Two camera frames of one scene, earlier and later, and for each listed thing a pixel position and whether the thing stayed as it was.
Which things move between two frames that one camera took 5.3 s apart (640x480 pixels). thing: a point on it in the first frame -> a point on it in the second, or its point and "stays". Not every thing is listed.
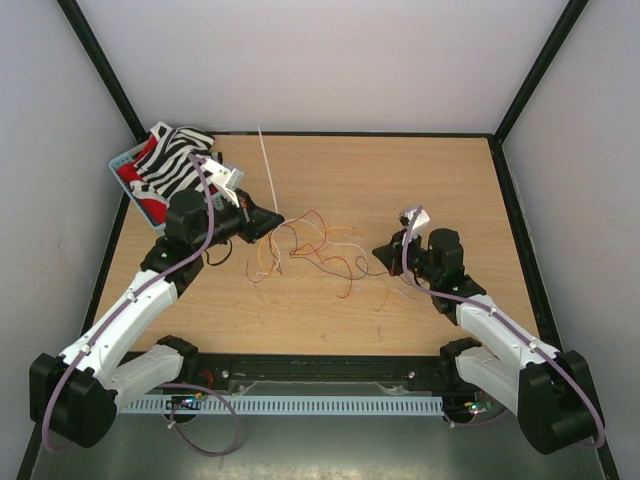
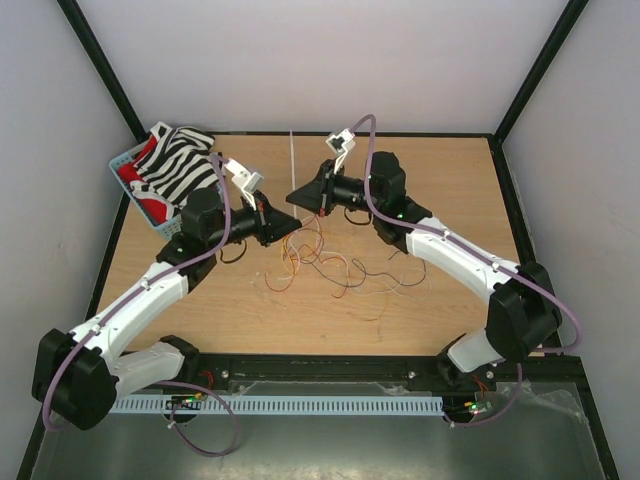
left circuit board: (186, 402) stays
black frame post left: (105, 69) stays
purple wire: (317, 265) -> (359, 267)
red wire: (315, 250) -> (291, 282)
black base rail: (312, 375) stays
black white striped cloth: (168, 167) stays
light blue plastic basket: (114, 165) stays
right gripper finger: (391, 256) -> (309, 196)
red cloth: (155, 210) stays
